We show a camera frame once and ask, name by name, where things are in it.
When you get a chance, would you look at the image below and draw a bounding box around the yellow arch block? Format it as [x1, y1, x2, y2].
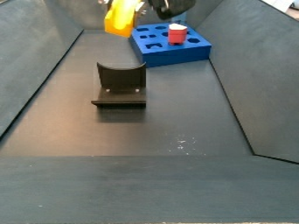
[104, 0, 140, 38]

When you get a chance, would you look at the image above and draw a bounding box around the black curved fixture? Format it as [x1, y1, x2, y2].
[91, 63, 146, 107]

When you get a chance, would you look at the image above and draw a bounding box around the blue shape sorter board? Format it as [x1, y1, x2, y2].
[128, 23, 211, 67]

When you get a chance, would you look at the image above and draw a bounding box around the red pentagon block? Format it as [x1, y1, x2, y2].
[168, 24, 187, 45]

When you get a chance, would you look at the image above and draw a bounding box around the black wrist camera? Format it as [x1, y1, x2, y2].
[148, 0, 196, 20]

